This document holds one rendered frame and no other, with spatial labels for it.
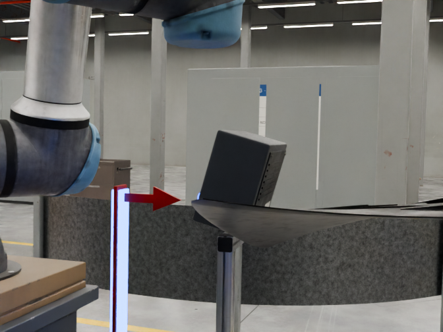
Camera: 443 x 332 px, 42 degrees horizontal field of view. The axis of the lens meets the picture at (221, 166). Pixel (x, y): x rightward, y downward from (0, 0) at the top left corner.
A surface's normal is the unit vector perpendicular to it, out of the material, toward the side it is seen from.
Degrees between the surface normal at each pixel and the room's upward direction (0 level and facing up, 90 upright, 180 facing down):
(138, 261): 90
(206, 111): 90
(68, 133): 104
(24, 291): 90
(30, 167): 99
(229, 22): 93
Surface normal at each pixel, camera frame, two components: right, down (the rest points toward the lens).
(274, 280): -0.01, 0.05
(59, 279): 0.95, 0.04
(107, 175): -0.29, 0.04
